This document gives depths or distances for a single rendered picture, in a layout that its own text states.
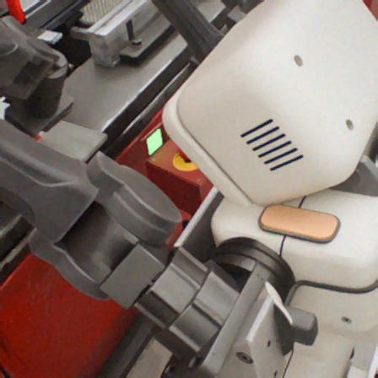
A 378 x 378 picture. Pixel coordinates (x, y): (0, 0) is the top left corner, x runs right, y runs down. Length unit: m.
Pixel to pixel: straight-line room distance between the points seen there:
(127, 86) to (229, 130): 0.89
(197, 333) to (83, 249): 0.12
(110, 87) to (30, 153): 0.92
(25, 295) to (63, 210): 0.76
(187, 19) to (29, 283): 0.62
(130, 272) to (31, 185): 0.11
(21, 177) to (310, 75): 0.25
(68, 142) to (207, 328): 0.62
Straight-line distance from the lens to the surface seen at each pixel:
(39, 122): 0.93
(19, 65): 0.77
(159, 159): 1.29
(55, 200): 0.47
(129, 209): 0.48
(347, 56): 0.54
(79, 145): 1.02
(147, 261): 0.48
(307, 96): 0.47
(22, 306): 1.23
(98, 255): 0.49
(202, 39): 1.07
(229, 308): 0.49
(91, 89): 1.38
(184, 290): 0.48
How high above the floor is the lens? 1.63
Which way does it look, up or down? 45 degrees down
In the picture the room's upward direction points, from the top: 8 degrees counter-clockwise
